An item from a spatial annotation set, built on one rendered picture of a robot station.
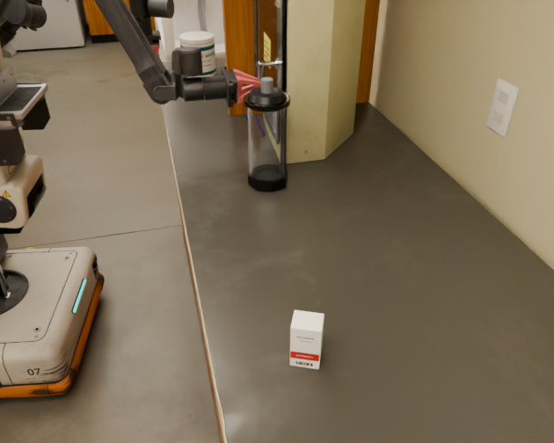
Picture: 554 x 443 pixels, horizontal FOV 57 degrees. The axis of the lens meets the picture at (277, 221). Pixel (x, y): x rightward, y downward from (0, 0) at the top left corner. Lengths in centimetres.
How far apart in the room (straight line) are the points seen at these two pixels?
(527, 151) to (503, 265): 26
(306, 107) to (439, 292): 60
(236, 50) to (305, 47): 40
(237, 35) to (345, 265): 86
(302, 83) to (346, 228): 39
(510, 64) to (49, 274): 177
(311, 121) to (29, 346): 121
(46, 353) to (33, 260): 53
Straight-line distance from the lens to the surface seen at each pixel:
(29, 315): 206
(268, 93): 119
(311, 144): 139
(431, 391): 85
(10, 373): 201
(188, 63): 128
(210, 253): 107
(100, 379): 213
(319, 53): 130
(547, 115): 117
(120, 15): 130
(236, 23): 162
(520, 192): 125
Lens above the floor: 159
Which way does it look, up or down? 34 degrees down
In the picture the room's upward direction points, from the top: straight up
